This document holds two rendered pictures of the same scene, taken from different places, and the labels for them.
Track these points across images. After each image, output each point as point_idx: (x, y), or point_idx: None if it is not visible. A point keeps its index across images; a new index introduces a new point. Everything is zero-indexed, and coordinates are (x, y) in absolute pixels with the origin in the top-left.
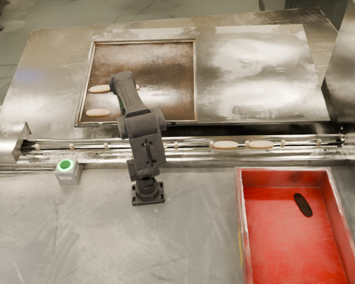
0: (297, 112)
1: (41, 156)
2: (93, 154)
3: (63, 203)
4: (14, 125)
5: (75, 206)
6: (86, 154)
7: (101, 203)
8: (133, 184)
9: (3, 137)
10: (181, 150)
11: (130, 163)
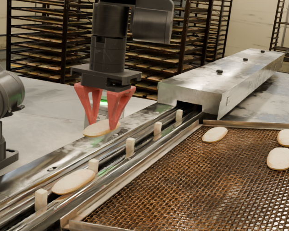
0: None
1: (154, 111)
2: (118, 132)
3: (63, 122)
4: (217, 90)
5: (47, 125)
6: (126, 129)
7: (25, 136)
8: (17, 151)
9: (195, 84)
10: (10, 195)
11: (2, 71)
